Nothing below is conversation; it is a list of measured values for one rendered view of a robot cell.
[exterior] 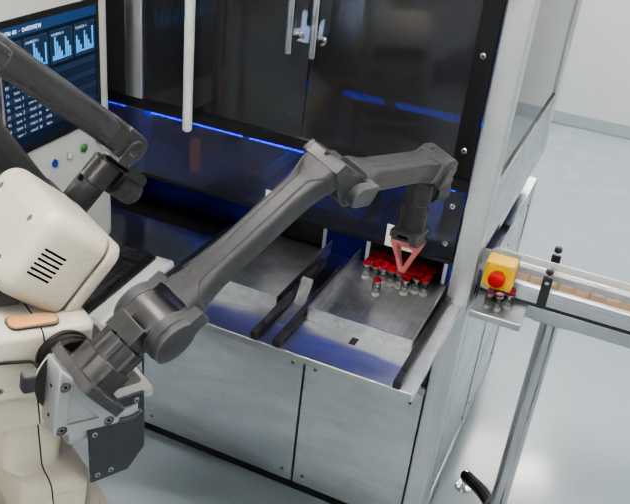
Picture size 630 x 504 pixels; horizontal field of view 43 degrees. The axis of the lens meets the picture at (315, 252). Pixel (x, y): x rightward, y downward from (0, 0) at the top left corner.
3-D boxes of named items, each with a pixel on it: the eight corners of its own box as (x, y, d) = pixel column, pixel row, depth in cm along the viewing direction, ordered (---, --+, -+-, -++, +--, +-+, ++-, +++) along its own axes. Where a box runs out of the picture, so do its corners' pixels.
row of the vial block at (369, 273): (362, 274, 209) (364, 259, 207) (428, 294, 203) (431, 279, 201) (359, 278, 207) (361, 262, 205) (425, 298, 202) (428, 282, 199)
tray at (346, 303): (358, 259, 216) (359, 248, 215) (450, 287, 208) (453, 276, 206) (306, 319, 188) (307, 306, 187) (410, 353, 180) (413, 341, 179)
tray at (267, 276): (247, 226, 227) (248, 215, 225) (331, 251, 219) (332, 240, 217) (182, 278, 199) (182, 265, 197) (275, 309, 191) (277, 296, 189)
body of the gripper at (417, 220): (429, 235, 175) (436, 203, 172) (417, 246, 165) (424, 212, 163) (401, 227, 177) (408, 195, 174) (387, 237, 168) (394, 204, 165)
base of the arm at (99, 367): (49, 346, 116) (82, 392, 108) (90, 307, 117) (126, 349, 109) (85, 373, 122) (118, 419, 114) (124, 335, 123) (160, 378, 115)
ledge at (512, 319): (480, 291, 212) (482, 285, 211) (529, 305, 208) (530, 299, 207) (467, 316, 200) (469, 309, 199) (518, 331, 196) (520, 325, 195)
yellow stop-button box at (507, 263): (487, 272, 201) (492, 247, 197) (515, 281, 198) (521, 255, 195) (479, 286, 194) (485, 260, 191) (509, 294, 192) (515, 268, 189)
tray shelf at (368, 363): (231, 227, 229) (231, 222, 228) (467, 299, 207) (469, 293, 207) (132, 304, 190) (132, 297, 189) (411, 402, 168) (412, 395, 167)
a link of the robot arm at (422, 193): (404, 174, 166) (428, 181, 163) (419, 171, 172) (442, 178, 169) (397, 206, 168) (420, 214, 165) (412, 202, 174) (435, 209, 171)
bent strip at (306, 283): (300, 296, 197) (302, 275, 194) (311, 299, 196) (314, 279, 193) (274, 323, 186) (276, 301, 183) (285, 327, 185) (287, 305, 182)
